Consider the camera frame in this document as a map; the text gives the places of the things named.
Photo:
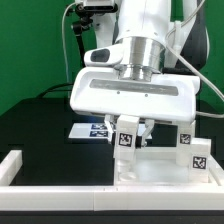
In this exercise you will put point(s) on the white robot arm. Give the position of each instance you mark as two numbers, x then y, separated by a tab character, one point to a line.
142	27

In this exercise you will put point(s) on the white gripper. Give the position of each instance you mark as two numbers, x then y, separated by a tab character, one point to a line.
99	91

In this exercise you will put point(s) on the white sheet with tag markers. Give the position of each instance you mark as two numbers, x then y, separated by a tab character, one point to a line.
89	131

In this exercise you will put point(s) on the grey camera on mount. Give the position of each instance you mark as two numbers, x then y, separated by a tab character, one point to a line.
98	4

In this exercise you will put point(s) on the white U-shaped obstacle fence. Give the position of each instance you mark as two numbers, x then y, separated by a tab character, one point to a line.
101	198

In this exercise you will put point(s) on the white square table top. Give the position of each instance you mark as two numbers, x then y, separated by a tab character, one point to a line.
157	166

